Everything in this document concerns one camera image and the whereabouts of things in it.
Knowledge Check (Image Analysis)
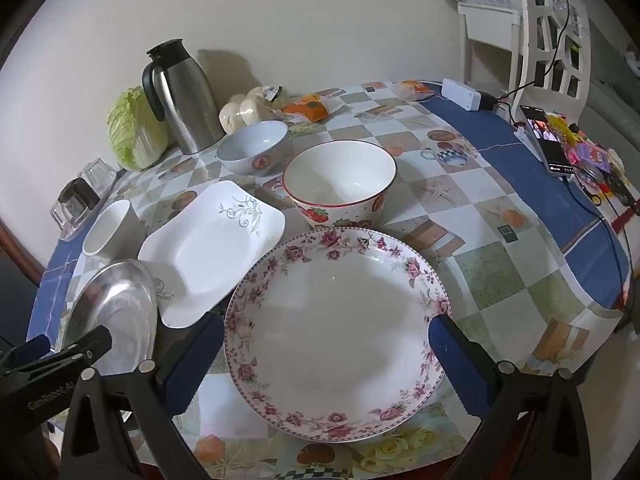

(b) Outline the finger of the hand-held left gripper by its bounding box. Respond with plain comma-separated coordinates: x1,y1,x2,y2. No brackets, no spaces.
47,325,113,376
0,334,52,373

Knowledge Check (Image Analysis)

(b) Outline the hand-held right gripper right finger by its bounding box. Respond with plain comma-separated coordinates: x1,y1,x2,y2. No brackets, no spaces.
427,314,608,480

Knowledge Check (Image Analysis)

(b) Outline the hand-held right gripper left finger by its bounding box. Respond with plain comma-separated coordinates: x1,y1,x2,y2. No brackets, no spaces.
60,312,226,480

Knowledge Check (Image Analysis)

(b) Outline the stainless steel plate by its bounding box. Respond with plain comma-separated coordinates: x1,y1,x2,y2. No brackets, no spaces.
60,258,160,378

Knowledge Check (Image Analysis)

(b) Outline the pink floral plate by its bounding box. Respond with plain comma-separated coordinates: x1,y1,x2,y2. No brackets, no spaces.
223,226,453,445

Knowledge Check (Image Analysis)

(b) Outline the light blue bowl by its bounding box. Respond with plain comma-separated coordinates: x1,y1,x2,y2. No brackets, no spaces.
216,120,290,177

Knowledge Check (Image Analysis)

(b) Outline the red-rimmed round mat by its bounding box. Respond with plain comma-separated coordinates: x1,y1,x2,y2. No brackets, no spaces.
282,140,398,232

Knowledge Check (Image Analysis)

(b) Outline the white square plate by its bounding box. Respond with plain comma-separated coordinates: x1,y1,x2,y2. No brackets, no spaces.
137,180,286,329

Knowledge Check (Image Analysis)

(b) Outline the white small dish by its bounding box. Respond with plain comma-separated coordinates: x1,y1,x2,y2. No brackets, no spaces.
82,199,147,264

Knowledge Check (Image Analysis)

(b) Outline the clear jar with black contents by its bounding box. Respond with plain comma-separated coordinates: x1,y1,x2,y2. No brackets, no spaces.
50,177,101,241

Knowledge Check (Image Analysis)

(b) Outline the napa cabbage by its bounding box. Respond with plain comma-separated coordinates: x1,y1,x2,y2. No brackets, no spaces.
107,86,171,171

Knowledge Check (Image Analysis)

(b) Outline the smartphone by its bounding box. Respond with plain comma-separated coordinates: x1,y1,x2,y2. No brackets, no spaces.
517,104,576,177

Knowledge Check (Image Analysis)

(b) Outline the pile of colourful toys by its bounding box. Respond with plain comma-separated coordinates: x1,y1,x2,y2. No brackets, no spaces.
547,115,640,206

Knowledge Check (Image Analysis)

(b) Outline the bag of steamed buns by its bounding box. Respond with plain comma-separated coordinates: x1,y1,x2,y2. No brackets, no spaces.
218,85,290,135

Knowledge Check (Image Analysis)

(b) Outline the stainless steel thermos jug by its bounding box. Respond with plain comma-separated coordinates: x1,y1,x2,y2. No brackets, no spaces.
141,38,226,156

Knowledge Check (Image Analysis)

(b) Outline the white power box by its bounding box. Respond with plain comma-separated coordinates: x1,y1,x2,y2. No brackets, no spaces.
441,78,496,111

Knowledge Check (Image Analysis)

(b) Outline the large orange snack packet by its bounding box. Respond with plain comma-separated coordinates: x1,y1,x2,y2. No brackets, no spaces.
280,94,346,123

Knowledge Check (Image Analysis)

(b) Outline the small orange snack packet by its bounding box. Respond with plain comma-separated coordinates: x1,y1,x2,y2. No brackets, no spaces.
392,79,436,102

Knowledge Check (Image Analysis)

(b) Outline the white chair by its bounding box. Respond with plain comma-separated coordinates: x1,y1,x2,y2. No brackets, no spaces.
510,0,593,126

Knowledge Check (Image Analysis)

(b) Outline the small white table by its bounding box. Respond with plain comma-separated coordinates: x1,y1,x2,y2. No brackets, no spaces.
457,0,523,86

